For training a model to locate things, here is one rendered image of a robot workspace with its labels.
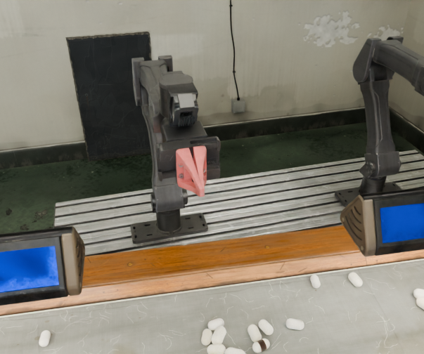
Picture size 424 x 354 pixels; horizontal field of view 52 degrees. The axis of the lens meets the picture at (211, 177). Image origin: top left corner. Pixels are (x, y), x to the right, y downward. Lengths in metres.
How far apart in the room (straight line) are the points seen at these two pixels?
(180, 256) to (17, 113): 1.93
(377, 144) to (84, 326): 0.85
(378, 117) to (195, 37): 1.59
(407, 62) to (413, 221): 0.59
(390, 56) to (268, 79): 1.74
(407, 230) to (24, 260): 0.46
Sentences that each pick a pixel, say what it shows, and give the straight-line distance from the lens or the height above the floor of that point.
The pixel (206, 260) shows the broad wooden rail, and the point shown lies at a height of 0.76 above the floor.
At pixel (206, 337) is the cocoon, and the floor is 0.76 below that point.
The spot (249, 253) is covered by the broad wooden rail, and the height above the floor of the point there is 0.76.
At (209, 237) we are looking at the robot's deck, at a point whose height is 0.67.
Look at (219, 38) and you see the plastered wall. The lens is 2.68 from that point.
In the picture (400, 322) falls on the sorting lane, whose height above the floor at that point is 0.74.
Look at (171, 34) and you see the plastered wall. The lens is 2.61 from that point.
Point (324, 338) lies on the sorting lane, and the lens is 0.89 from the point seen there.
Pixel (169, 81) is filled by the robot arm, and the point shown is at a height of 1.17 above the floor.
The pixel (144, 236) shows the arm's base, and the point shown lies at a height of 0.68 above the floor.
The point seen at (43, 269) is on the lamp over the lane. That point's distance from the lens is 0.54.
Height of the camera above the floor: 1.44
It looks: 34 degrees down
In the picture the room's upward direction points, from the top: straight up
